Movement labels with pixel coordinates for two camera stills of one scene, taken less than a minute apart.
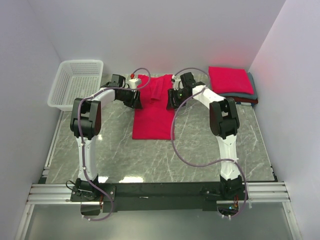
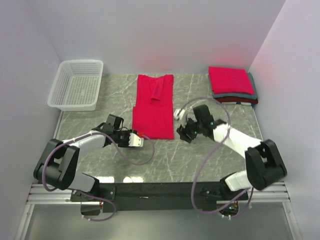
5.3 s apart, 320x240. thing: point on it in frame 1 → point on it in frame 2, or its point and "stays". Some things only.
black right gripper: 171,94 → 183,131
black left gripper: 135,103 → 128,131
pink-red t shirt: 154,121 stays
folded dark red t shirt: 244,99 stays
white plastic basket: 75,79 stays
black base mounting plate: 117,196 stays
